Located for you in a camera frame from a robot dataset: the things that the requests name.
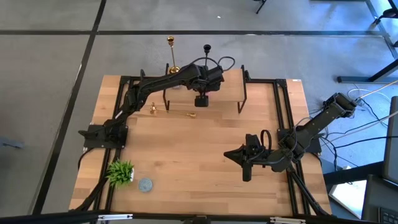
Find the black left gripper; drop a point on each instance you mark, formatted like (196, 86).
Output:
(211, 79)

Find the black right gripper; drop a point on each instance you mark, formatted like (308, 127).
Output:
(255, 154)

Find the black candlestick holder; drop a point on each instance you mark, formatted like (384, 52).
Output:
(207, 47)

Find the gold candlestick holder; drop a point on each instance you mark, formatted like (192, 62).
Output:
(153, 109)
(173, 70)

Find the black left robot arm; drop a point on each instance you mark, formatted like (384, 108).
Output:
(149, 85)

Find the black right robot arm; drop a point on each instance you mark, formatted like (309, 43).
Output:
(320, 119)

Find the wooden shelf with black legs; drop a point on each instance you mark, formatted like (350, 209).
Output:
(230, 90)

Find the silver aluminium extrusion bar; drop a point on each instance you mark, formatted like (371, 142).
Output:
(115, 217)
(287, 220)

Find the black chair base leg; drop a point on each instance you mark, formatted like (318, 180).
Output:
(261, 6)

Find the green plant in white pot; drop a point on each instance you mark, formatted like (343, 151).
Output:
(119, 172)

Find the black operator desk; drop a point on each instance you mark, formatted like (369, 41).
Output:
(373, 196)

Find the dark monitor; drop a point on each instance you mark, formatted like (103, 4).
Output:
(392, 140)

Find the black keyboard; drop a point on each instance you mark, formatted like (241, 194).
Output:
(388, 216)

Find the grey floor object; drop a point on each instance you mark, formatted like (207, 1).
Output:
(11, 143)

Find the black aluminium table frame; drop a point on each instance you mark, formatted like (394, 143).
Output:
(264, 81)

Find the grey desk leg frame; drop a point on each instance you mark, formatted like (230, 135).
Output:
(357, 79)

